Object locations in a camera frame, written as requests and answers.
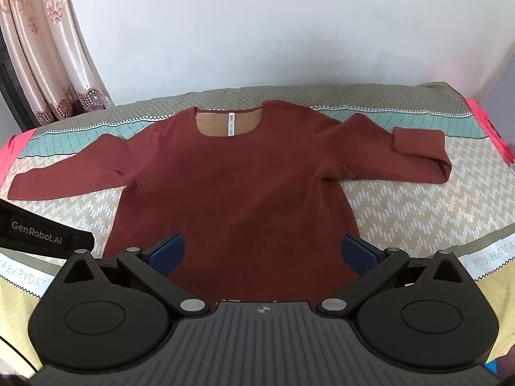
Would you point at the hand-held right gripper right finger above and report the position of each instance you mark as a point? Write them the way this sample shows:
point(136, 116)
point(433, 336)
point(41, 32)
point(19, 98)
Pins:
point(356, 251)

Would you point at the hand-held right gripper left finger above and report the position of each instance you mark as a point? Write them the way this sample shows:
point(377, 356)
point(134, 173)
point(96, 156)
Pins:
point(171, 251)

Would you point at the maroon long-sleeved sweater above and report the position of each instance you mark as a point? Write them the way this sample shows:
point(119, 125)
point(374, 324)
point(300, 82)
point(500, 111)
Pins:
point(241, 193)

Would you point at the patterned bed blanket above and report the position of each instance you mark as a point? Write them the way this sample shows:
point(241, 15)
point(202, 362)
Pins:
point(402, 209)

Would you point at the pink cloth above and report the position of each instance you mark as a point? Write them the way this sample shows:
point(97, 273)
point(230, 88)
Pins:
point(495, 132)
point(12, 152)

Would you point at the pink lace curtain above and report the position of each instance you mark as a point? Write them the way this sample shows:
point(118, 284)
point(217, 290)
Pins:
point(48, 56)

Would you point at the dark window frame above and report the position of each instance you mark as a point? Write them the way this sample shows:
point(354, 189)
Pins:
point(12, 96)

